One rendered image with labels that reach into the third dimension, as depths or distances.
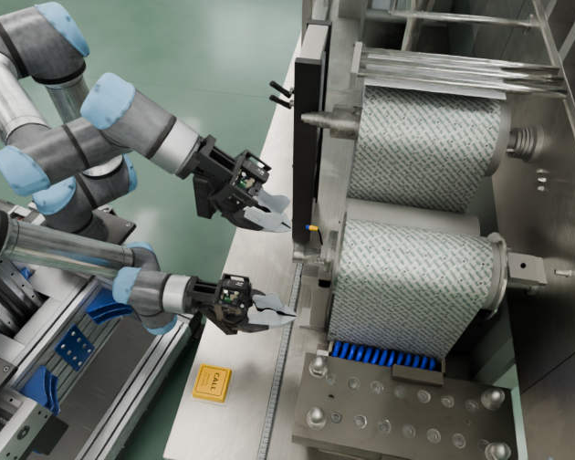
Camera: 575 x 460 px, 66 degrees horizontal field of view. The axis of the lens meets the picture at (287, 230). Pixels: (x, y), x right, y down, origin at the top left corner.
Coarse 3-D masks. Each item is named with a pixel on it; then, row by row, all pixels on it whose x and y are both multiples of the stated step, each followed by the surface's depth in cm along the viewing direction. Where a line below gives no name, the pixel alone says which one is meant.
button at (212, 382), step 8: (200, 368) 99; (208, 368) 99; (216, 368) 99; (224, 368) 99; (200, 376) 98; (208, 376) 98; (216, 376) 98; (224, 376) 98; (200, 384) 97; (208, 384) 97; (216, 384) 97; (224, 384) 97; (192, 392) 96; (200, 392) 95; (208, 392) 95; (216, 392) 95; (224, 392) 96; (216, 400) 96; (224, 400) 96
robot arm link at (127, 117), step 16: (112, 80) 59; (96, 96) 58; (112, 96) 59; (128, 96) 60; (144, 96) 62; (80, 112) 60; (96, 112) 59; (112, 112) 59; (128, 112) 60; (144, 112) 60; (160, 112) 62; (112, 128) 60; (128, 128) 60; (144, 128) 61; (160, 128) 61; (128, 144) 62; (144, 144) 62; (160, 144) 62
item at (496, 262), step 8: (336, 248) 73; (496, 248) 72; (336, 256) 73; (496, 256) 71; (336, 264) 73; (496, 264) 70; (496, 272) 70; (496, 280) 70; (496, 288) 70; (488, 296) 71; (488, 304) 72
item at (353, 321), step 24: (336, 312) 82; (360, 312) 81; (384, 312) 79; (408, 312) 78; (432, 312) 76; (336, 336) 90; (360, 336) 88; (384, 336) 86; (408, 336) 85; (432, 336) 83; (456, 336) 81
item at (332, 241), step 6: (330, 234) 76; (336, 234) 76; (330, 240) 75; (336, 240) 75; (330, 246) 75; (336, 246) 75; (330, 252) 75; (330, 258) 75; (330, 264) 75; (324, 270) 77; (330, 270) 76
